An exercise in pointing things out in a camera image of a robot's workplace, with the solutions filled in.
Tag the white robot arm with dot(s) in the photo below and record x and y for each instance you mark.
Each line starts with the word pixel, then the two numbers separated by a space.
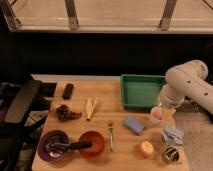
pixel 187 80

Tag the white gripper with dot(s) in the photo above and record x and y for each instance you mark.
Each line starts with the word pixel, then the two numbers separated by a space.
pixel 167 109

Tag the green plastic tray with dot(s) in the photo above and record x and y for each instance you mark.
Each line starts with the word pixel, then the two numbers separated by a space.
pixel 140 91

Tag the crumpled blue cloth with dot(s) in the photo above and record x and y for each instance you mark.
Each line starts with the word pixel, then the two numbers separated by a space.
pixel 172 136

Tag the yellow apple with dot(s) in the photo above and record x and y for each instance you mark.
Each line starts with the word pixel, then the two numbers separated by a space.
pixel 146 149

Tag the round metal tin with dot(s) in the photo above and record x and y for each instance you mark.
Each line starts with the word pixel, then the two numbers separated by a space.
pixel 170 155

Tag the black office chair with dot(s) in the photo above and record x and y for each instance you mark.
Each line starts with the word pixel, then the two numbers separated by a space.
pixel 13 131

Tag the blue sponge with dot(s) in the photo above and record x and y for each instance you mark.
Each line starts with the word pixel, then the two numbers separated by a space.
pixel 134 125

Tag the pink white cup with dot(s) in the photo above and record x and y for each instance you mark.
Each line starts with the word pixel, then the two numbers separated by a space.
pixel 156 117

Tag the dark purple grape bunch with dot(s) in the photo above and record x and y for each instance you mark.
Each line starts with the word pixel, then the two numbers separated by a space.
pixel 64 113

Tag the purple bowl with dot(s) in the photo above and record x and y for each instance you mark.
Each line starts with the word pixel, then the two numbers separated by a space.
pixel 54 135

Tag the orange bowl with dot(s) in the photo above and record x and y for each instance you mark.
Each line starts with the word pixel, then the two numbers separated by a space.
pixel 98 144

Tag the metal fork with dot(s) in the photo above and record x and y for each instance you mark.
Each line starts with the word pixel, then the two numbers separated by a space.
pixel 111 128

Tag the black handled scoop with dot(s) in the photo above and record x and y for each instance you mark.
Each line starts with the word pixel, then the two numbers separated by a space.
pixel 66 146

